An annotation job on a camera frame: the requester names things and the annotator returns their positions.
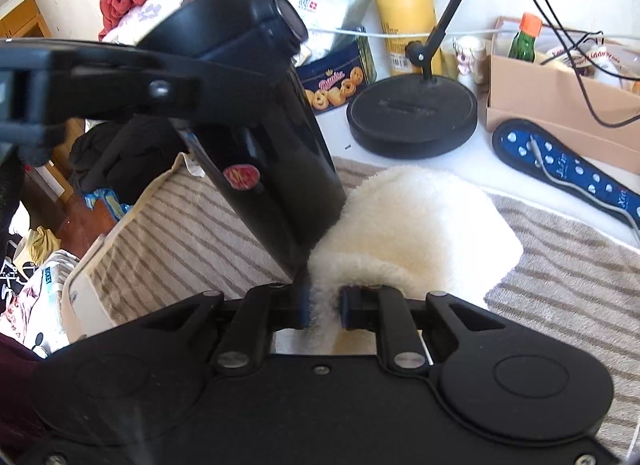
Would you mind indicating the small doll figurine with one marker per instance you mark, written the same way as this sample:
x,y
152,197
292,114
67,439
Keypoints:
x,y
468,57

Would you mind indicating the blue cookie tin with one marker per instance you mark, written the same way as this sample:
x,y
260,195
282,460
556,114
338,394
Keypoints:
x,y
330,87

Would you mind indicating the white printed cloth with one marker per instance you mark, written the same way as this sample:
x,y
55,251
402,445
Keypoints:
x,y
40,295

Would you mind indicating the white fluffy towel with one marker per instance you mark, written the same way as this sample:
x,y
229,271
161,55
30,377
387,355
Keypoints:
x,y
425,230

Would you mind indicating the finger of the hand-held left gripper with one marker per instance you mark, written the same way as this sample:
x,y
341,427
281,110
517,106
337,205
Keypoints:
x,y
150,87

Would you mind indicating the blue spotted paddle brush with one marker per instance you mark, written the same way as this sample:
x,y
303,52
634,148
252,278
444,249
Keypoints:
x,y
515,145

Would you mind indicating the black desk stand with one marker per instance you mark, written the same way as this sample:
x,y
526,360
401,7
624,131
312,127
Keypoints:
x,y
410,115

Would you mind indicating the green bottle with orange cap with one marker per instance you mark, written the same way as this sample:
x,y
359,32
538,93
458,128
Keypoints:
x,y
525,42

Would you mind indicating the wooden cabinet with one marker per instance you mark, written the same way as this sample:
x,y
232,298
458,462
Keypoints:
x,y
25,15

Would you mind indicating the black thermos bottle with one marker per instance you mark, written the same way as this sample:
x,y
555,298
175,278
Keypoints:
x,y
280,145

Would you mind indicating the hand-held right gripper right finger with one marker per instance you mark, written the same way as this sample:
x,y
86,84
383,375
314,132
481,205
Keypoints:
x,y
345,307

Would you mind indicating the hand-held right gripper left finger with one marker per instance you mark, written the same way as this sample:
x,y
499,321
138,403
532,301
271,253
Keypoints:
x,y
304,306

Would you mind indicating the black bag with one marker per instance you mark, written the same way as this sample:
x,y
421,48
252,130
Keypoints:
x,y
130,160

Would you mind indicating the open cardboard box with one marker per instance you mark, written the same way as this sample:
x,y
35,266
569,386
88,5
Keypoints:
x,y
540,90

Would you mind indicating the yellow cloth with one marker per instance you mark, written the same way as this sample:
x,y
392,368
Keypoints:
x,y
40,245

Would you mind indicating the white cup with red print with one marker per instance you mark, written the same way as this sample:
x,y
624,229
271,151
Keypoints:
x,y
600,65

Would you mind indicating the brown striped towel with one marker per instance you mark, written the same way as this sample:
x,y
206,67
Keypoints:
x,y
575,270

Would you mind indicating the yellow canister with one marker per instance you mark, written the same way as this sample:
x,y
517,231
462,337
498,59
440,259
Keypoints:
x,y
405,15

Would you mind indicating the blue snack packet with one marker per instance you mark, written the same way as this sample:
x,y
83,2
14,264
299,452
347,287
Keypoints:
x,y
107,200

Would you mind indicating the dark red cloth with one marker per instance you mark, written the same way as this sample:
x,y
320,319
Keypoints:
x,y
17,385

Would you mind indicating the red knitted cloth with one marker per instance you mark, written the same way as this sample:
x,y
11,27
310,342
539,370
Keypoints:
x,y
125,0

